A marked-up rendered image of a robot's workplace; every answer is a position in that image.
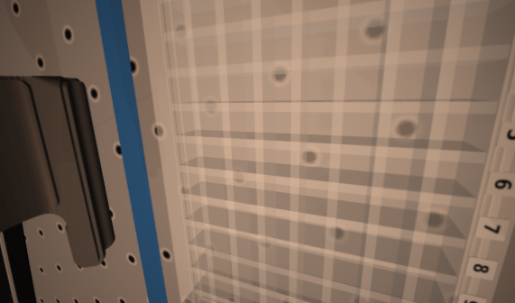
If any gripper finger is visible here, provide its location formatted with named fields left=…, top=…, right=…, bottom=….
left=0, top=76, right=115, bottom=268

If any blue tape strip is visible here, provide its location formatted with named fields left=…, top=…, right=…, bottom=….
left=95, top=0, right=168, bottom=303

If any grey perforated base plate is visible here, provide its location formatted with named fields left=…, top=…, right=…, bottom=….
left=0, top=0, right=515, bottom=303

